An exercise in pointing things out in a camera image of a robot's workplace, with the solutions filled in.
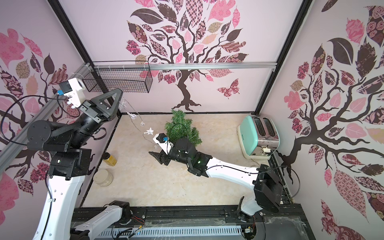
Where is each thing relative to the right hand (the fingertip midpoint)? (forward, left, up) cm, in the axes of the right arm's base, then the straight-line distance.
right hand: (153, 145), depth 66 cm
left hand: (-2, +1, +30) cm, 30 cm away
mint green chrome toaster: (+12, -56, -13) cm, 58 cm away
